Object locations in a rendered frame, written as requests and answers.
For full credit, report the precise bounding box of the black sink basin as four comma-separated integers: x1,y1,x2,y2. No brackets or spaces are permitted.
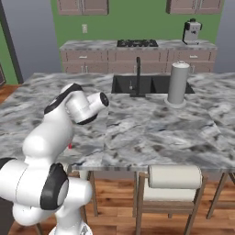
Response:
110,73,196,95

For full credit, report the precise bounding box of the black sink tap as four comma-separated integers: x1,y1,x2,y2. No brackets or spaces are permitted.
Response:
129,56,147,98

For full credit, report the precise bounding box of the beige wall cupboard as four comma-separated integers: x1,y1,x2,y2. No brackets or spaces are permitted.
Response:
165,0,225,16
56,0,110,17

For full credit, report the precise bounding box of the black hob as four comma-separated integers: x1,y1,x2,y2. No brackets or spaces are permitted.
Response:
116,39,160,49

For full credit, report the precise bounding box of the white coffee machine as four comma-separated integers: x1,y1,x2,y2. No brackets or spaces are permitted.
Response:
182,17,204,46

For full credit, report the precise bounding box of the beige base cupboard run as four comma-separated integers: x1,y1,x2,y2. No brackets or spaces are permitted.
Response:
59,45,218,74

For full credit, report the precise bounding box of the grey paper towel roll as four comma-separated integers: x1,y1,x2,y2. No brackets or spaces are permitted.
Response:
164,60,191,109

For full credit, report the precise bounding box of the wooden stool with white cushion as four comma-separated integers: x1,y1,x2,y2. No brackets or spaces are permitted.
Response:
132,164,209,235

